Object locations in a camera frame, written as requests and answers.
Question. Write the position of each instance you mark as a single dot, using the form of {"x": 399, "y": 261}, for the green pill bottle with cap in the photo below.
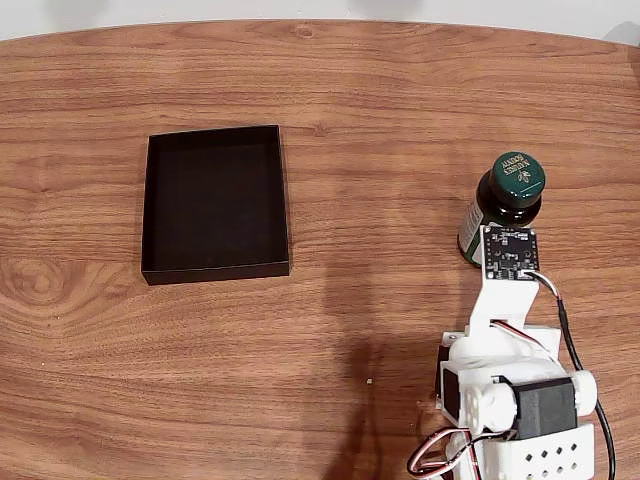
{"x": 517, "y": 172}

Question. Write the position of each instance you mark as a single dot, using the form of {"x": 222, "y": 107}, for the black shallow cardboard box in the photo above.
{"x": 215, "y": 200}

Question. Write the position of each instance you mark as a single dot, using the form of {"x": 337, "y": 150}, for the black camera circuit board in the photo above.
{"x": 510, "y": 252}

